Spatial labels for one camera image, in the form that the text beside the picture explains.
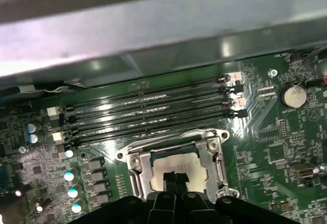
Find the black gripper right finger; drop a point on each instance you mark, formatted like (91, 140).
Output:
(194, 208)

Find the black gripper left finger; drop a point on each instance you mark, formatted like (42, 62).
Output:
(163, 208)

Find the metal socket cover frame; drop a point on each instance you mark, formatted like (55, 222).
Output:
(208, 165)

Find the CPU socket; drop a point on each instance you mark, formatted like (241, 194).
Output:
(132, 160)

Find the RAM slot black latches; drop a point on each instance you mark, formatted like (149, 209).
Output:
(143, 134)
(153, 110)

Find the silver blue capacitor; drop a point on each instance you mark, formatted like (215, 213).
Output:
(76, 208)
(33, 138)
(72, 193)
(69, 153)
(69, 176)
(32, 127)

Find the green motherboard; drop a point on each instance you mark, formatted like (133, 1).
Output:
(255, 132)

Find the internal USB port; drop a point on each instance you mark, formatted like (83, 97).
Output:
(301, 173)

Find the round coin cell battery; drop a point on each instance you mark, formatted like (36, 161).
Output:
(295, 97)

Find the motherboard mounting screw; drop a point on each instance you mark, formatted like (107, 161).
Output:
(272, 73)

